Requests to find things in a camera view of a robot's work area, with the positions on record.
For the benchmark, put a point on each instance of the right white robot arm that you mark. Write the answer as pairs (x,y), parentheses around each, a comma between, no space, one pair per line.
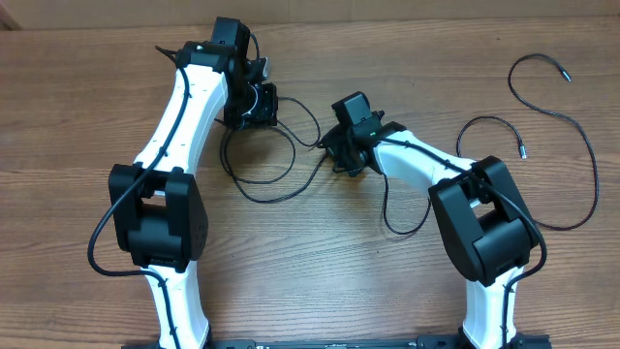
(486,228)

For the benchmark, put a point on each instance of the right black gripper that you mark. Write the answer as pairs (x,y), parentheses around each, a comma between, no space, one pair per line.
(331,143)

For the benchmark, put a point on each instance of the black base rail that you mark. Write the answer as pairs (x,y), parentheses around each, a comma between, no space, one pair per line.
(339,343)

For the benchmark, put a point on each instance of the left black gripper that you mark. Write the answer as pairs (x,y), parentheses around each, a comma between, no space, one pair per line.
(267,112)

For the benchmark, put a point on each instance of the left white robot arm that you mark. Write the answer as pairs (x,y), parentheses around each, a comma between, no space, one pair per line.
(156,206)

